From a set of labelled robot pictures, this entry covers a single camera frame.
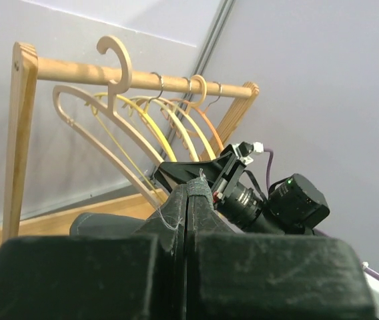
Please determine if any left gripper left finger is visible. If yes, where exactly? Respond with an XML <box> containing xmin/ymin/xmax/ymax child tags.
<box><xmin>0</xmin><ymin>186</ymin><xmax>187</xmax><ymax>319</ymax></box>

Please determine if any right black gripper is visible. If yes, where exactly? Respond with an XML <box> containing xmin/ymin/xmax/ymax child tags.
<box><xmin>154</xmin><ymin>149</ymin><xmax>266</xmax><ymax>227</ymax></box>

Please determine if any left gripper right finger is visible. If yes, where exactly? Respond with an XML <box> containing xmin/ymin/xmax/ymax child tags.
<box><xmin>187</xmin><ymin>196</ymin><xmax>376</xmax><ymax>319</ymax></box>

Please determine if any grey t shirt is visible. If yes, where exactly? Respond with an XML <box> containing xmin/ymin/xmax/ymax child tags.
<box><xmin>69</xmin><ymin>176</ymin><xmax>214</xmax><ymax>237</ymax></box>

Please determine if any wooden hanger with metal hook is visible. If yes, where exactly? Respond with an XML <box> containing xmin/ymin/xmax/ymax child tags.
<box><xmin>161</xmin><ymin>81</ymin><xmax>226</xmax><ymax>157</ymax></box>

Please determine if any wooden hanger grey shirt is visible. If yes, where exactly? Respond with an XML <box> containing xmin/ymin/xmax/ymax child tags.
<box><xmin>52</xmin><ymin>35</ymin><xmax>173</xmax><ymax>209</ymax></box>

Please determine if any wooden hanger blue shirt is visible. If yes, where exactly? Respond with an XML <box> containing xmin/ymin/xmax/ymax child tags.
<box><xmin>93</xmin><ymin>72</ymin><xmax>177</xmax><ymax>192</ymax></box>

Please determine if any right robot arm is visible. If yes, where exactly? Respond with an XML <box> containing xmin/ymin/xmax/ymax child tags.
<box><xmin>155</xmin><ymin>149</ymin><xmax>379</xmax><ymax>319</ymax></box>

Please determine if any wooden clothes rack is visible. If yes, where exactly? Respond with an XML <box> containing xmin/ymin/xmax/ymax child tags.
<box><xmin>0</xmin><ymin>35</ymin><xmax>260</xmax><ymax>246</ymax></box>

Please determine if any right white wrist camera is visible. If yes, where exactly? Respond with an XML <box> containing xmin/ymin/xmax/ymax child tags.
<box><xmin>232</xmin><ymin>142</ymin><xmax>264</xmax><ymax>165</ymax></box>

